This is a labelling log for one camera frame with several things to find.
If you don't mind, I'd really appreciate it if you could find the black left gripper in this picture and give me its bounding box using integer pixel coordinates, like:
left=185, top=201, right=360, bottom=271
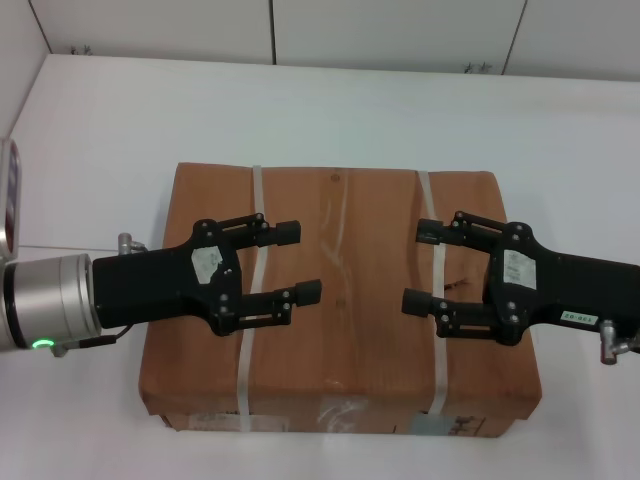
left=92, top=213, right=302, bottom=337

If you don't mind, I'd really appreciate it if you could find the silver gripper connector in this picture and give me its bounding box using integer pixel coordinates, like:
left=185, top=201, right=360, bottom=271
left=117, top=233, right=150, bottom=256
left=599, top=319, right=640, bottom=366

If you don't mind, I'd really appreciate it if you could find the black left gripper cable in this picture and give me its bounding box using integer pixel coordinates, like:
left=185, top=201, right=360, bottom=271
left=49, top=324, right=134, bottom=359

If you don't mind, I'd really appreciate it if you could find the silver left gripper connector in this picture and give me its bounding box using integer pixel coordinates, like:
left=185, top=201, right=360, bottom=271
left=117, top=233, right=150, bottom=256

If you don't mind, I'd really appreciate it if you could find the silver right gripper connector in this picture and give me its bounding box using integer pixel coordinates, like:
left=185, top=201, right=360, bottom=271
left=599, top=319, right=640, bottom=366

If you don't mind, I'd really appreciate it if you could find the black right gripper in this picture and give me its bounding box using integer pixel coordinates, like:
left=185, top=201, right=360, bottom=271
left=415, top=210, right=640, bottom=346

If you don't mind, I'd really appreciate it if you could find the brown paper cardboard box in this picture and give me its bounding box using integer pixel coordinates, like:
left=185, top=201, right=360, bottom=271
left=137, top=160, right=544, bottom=440

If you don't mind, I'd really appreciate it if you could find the white plastic packing strap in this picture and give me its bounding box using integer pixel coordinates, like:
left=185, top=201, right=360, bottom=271
left=237, top=164, right=274, bottom=431
left=416, top=170, right=450, bottom=416

